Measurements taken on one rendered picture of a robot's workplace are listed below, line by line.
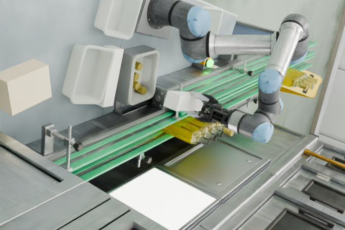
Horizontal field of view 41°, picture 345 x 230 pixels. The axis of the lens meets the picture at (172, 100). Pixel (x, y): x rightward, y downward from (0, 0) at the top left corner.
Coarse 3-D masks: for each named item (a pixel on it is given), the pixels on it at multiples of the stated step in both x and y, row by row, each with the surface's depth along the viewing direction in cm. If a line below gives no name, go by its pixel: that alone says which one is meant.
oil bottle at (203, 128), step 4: (180, 120) 208; (184, 120) 208; (188, 120) 209; (192, 120) 209; (188, 124) 206; (192, 124) 205; (196, 124) 206; (200, 124) 206; (200, 128) 203; (204, 128) 204; (204, 132) 203; (204, 136) 204
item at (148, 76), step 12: (132, 60) 186; (144, 60) 203; (156, 60) 199; (132, 72) 187; (144, 72) 204; (156, 72) 201; (132, 84) 190; (144, 84) 206; (132, 96) 200; (144, 96) 203
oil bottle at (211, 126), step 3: (186, 117) 213; (189, 117) 212; (192, 117) 212; (195, 120) 210; (198, 120) 210; (201, 123) 208; (204, 123) 208; (207, 123) 209; (210, 123) 209; (213, 123) 210; (207, 126) 207; (210, 126) 207; (213, 126) 208; (210, 129) 207
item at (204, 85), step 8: (248, 64) 265; (256, 64) 268; (264, 64) 269; (224, 72) 245; (232, 72) 248; (208, 80) 231; (216, 80) 233; (224, 80) 234; (184, 88) 215; (192, 88) 218; (200, 88) 218; (208, 88) 220
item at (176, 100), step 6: (168, 96) 173; (174, 96) 172; (180, 96) 171; (186, 96) 174; (192, 96) 178; (168, 102) 173; (174, 102) 172; (180, 102) 172; (186, 102) 176; (192, 102) 180; (198, 102) 184; (174, 108) 172; (180, 108) 174; (186, 108) 178; (192, 108) 182; (198, 108) 186
